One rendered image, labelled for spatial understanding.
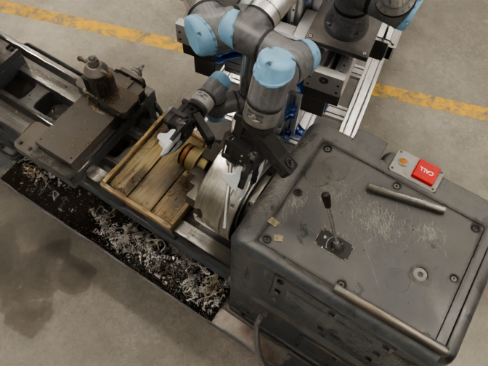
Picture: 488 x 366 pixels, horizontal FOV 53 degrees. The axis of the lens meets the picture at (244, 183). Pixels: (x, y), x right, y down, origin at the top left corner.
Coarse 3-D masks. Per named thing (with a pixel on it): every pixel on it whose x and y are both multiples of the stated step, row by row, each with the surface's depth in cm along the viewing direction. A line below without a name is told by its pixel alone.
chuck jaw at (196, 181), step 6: (198, 168) 146; (192, 174) 145; (198, 174) 145; (204, 174) 145; (192, 180) 144; (198, 180) 144; (192, 186) 144; (198, 186) 143; (192, 192) 141; (186, 198) 141; (192, 198) 140; (192, 204) 142; (198, 210) 139
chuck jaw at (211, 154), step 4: (228, 132) 142; (224, 136) 142; (220, 140) 147; (216, 144) 144; (220, 144) 143; (208, 148) 146; (212, 148) 145; (216, 148) 144; (220, 148) 144; (204, 152) 146; (208, 152) 146; (212, 152) 145; (216, 152) 145; (204, 156) 147; (208, 156) 146; (212, 156) 146; (212, 160) 146
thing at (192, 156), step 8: (192, 144) 151; (184, 152) 148; (192, 152) 147; (200, 152) 146; (184, 160) 148; (192, 160) 146; (200, 160) 147; (208, 160) 147; (184, 168) 150; (192, 168) 146; (208, 168) 152
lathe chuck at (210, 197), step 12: (216, 156) 134; (216, 168) 132; (204, 180) 133; (216, 180) 132; (204, 192) 134; (216, 192) 132; (204, 204) 135; (216, 204) 133; (204, 216) 138; (216, 216) 135; (216, 228) 139
